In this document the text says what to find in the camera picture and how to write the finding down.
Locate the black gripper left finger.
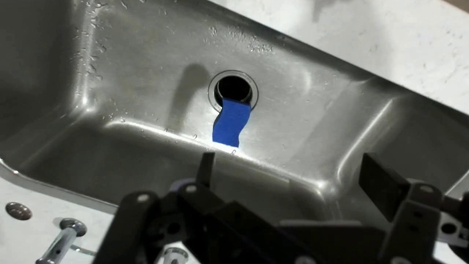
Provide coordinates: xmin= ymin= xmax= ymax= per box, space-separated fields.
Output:
xmin=93 ymin=151 xmax=314 ymax=264

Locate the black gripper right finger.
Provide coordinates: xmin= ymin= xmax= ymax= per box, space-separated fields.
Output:
xmin=358 ymin=152 xmax=469 ymax=264

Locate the round chrome deck cap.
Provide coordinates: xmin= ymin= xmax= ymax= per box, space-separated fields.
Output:
xmin=5 ymin=201 xmax=34 ymax=221

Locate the blue tape strip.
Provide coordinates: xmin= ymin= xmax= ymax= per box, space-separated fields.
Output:
xmin=212 ymin=98 xmax=254 ymax=148

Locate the stainless steel sink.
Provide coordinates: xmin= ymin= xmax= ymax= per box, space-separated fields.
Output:
xmin=0 ymin=0 xmax=469 ymax=236

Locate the round sink drain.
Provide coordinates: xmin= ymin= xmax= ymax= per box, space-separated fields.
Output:
xmin=209 ymin=69 xmax=260 ymax=111

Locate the chrome faucet lever handle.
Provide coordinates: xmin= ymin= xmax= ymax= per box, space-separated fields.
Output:
xmin=34 ymin=217 xmax=89 ymax=264

